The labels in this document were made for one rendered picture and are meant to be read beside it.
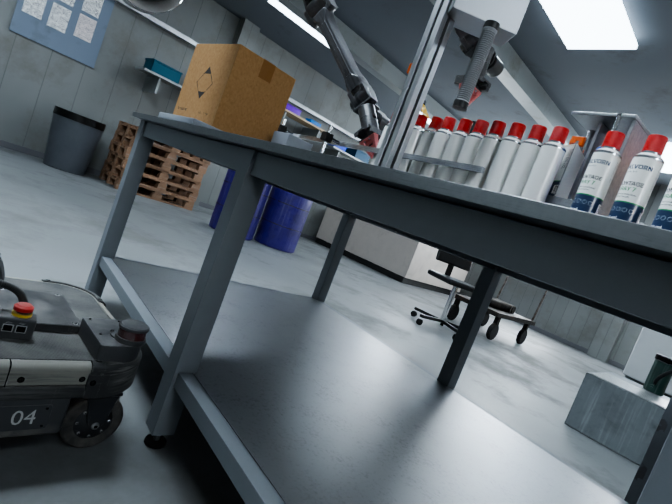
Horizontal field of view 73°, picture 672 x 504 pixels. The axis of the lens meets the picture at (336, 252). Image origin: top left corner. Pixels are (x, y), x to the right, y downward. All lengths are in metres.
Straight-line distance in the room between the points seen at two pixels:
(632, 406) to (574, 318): 6.11
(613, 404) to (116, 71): 6.97
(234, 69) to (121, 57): 6.10
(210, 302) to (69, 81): 6.42
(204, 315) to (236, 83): 0.76
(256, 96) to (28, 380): 1.04
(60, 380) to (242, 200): 0.55
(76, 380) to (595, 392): 2.93
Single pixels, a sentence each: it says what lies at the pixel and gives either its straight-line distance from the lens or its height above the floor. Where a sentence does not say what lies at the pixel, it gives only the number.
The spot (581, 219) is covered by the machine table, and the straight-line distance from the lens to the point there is 0.54.
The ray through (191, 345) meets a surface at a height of 0.30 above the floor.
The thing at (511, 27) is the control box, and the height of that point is 1.30.
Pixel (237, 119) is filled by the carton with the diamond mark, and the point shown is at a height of 0.91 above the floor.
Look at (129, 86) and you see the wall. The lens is 7.66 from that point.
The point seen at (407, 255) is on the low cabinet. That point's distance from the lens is 8.13.
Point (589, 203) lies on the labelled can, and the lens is 1.04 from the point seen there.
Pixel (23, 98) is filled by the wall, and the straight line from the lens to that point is 7.37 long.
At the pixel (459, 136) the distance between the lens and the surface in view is 1.26.
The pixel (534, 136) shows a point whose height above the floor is 1.06.
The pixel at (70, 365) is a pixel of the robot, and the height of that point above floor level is 0.24.
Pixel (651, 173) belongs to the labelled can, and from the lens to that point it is 1.03.
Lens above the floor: 0.74
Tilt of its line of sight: 5 degrees down
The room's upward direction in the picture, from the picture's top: 21 degrees clockwise
